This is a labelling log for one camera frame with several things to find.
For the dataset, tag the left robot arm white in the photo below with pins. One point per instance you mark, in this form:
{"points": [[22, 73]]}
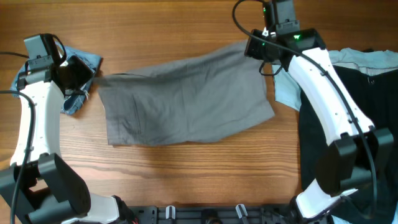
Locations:
{"points": [[39, 186]]}

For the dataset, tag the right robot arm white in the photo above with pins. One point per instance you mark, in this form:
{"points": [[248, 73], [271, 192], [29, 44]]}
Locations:
{"points": [[355, 150]]}

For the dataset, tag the folded blue denim shorts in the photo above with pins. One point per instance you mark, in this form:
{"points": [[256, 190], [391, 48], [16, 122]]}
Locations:
{"points": [[81, 93]]}

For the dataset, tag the black garment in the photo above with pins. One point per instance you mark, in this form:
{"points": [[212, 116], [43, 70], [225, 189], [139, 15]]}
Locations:
{"points": [[376, 97]]}

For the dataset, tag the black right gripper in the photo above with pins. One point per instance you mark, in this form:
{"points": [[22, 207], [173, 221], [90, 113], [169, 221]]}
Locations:
{"points": [[252, 50]]}

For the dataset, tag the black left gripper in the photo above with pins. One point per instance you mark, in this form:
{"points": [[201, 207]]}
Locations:
{"points": [[85, 73]]}

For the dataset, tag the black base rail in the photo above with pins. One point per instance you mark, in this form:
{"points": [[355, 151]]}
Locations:
{"points": [[238, 214]]}

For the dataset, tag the light blue shirt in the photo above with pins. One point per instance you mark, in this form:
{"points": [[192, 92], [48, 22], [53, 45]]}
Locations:
{"points": [[287, 91]]}

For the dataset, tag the grey cotton shorts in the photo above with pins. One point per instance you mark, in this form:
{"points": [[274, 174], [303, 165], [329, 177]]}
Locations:
{"points": [[200, 99]]}

